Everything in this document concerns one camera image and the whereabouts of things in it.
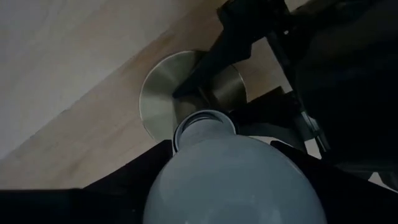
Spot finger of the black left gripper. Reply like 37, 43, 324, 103
229, 86, 312, 152
172, 0, 293, 99

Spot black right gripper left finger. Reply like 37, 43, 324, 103
0, 139, 174, 224

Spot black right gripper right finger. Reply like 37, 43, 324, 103
270, 139, 398, 224

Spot white lightbulb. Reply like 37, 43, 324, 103
142, 116, 328, 224

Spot brass lamp socket base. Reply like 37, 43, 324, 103
139, 50, 249, 153

